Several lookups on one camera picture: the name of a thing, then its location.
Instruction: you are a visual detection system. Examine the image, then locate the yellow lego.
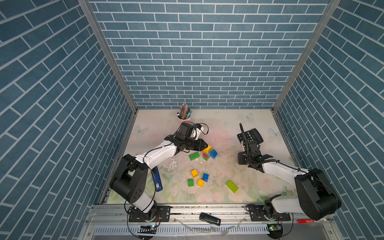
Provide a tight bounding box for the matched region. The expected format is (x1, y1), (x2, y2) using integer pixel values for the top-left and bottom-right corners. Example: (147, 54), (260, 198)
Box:
(191, 169), (199, 178)
(197, 179), (205, 188)
(203, 146), (212, 154)

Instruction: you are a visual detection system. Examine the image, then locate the small blue lego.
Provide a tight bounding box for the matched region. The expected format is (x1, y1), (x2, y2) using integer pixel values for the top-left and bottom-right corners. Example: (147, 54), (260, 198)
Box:
(209, 149), (218, 159)
(202, 173), (209, 182)

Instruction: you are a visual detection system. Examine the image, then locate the long light blue lego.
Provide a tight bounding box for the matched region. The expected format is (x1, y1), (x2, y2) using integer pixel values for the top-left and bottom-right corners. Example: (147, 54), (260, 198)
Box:
(209, 152), (218, 159)

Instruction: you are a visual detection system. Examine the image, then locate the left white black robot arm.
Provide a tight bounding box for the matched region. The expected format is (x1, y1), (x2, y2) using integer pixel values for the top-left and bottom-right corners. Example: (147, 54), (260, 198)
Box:
(110, 122), (208, 221)

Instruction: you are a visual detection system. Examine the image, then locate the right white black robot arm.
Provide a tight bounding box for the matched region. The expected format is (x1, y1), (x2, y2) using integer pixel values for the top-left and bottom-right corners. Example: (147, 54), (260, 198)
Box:
(238, 140), (342, 221)

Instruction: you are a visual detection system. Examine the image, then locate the long green lego left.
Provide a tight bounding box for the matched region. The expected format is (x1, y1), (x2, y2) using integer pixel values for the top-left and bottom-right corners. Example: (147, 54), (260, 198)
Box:
(189, 152), (200, 161)

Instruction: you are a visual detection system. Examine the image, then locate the long lime lego brick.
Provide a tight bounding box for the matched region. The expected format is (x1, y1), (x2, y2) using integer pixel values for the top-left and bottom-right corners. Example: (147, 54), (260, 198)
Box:
(226, 180), (239, 193)

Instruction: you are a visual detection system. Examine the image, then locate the small green lego bottom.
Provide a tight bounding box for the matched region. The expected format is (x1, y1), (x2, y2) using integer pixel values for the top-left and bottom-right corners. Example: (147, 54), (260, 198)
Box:
(188, 179), (195, 187)

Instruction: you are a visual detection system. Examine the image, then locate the yellow lego bottom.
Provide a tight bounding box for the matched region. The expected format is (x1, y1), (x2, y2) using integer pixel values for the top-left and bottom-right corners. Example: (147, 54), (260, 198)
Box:
(197, 179), (205, 188)

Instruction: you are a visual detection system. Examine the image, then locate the black calculator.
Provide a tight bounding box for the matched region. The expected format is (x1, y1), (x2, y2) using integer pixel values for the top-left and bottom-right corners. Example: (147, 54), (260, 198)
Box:
(237, 129), (264, 145)

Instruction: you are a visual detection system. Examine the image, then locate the blue black usb device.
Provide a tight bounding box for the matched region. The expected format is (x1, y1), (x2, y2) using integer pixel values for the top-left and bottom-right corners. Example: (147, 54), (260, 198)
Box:
(151, 167), (163, 192)

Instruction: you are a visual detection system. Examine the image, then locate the red marker pen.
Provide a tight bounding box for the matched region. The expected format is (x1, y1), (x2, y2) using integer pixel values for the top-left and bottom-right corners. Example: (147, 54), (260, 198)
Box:
(297, 219), (315, 224)

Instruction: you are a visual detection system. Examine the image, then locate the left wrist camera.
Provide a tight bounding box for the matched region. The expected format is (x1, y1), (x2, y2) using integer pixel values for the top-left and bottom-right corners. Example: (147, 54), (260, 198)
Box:
(194, 123), (209, 138)

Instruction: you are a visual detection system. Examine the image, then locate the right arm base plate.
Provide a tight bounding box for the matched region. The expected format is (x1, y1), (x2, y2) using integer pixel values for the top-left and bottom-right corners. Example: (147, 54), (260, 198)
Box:
(245, 204), (291, 222)

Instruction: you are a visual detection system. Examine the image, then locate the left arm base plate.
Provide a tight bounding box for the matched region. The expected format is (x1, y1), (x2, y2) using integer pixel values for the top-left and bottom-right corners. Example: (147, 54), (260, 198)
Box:
(128, 206), (171, 223)

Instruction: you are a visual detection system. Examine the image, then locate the black remote on rail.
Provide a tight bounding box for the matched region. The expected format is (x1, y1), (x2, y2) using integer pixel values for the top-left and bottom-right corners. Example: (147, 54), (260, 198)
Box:
(199, 213), (221, 226)

